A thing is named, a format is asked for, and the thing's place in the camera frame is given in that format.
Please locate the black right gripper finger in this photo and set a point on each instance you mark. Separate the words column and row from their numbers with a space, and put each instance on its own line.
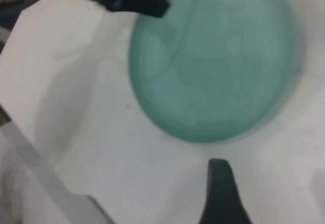
column 221, row 191

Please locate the green round plate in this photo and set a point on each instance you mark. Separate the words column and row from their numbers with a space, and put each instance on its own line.
column 215, row 69

